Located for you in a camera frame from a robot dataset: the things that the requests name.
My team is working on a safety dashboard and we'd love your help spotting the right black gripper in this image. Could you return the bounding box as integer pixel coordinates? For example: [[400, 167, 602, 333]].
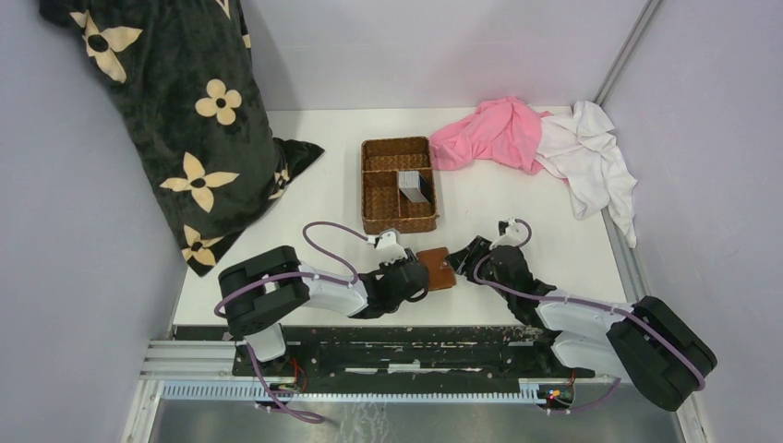
[[444, 234, 512, 302]]

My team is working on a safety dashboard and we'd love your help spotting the brown leather card holder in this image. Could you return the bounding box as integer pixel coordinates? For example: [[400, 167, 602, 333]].
[[416, 246, 456, 292]]

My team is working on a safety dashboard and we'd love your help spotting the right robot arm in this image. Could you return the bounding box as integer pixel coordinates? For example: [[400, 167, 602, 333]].
[[445, 236, 717, 412]]

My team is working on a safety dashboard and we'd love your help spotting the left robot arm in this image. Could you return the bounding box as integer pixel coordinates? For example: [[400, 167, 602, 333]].
[[214, 245, 429, 376]]

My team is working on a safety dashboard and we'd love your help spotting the grey card stack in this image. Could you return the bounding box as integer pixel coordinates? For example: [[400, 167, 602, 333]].
[[397, 170, 433, 204]]

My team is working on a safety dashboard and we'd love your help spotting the brown woven basket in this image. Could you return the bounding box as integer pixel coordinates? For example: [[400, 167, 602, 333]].
[[361, 136, 439, 234]]

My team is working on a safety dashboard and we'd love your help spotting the pink cloth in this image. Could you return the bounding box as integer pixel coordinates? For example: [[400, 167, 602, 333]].
[[429, 97, 550, 174]]

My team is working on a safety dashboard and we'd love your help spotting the white cloth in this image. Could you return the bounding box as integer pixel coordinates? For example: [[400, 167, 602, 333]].
[[536, 101, 637, 248]]

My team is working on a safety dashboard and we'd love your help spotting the black floral pillow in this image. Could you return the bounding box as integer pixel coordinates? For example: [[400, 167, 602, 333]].
[[38, 1, 323, 276]]

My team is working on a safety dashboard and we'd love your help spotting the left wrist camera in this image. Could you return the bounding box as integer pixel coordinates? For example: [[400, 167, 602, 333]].
[[366, 228, 407, 265]]

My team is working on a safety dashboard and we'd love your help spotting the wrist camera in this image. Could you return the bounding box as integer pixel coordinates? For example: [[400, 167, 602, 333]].
[[366, 228, 407, 265], [494, 218, 532, 247]]

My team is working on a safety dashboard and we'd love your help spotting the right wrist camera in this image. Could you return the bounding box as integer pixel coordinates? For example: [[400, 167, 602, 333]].
[[494, 218, 532, 247]]

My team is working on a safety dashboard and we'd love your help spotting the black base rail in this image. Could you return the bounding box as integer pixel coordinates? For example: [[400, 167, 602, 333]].
[[260, 325, 594, 392]]

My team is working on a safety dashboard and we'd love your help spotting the grey cable duct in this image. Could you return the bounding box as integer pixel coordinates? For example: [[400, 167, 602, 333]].
[[160, 380, 563, 406]]

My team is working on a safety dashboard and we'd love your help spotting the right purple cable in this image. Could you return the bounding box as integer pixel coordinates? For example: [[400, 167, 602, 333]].
[[473, 217, 707, 414]]

